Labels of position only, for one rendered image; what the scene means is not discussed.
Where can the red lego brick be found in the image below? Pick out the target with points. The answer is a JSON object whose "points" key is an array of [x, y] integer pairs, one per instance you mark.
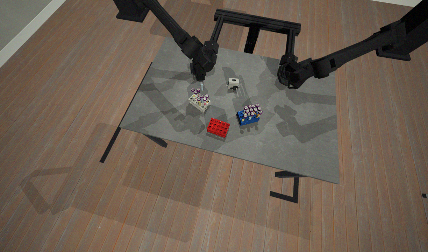
{"points": [[218, 127]]}

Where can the blue tube rack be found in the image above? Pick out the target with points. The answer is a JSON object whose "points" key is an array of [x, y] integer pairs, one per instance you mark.
{"points": [[246, 121]]}

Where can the white done button panel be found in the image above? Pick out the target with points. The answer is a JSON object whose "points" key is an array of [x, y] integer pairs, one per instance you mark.
{"points": [[233, 83]]}

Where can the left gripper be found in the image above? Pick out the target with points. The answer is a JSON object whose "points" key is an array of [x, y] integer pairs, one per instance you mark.
{"points": [[296, 85]]}

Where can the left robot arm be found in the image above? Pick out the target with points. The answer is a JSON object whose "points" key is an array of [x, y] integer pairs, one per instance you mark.
{"points": [[389, 37]]}

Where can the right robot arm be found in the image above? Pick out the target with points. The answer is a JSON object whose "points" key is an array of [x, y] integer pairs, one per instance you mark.
{"points": [[190, 46]]}

